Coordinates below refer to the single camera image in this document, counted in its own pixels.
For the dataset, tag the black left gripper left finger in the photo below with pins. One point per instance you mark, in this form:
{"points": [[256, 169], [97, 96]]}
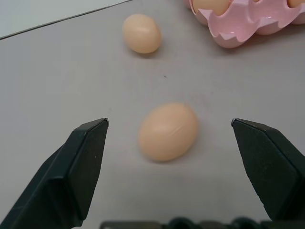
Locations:
{"points": [[59, 176]]}

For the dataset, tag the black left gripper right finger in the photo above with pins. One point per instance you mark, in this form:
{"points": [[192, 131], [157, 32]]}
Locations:
{"points": [[269, 171]]}

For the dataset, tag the beige egg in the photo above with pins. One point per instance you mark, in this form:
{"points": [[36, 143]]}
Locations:
{"points": [[168, 132], [210, 5], [296, 2], [141, 33]]}

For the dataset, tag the pink egg carton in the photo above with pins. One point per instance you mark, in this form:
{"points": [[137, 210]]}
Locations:
{"points": [[250, 21]]}

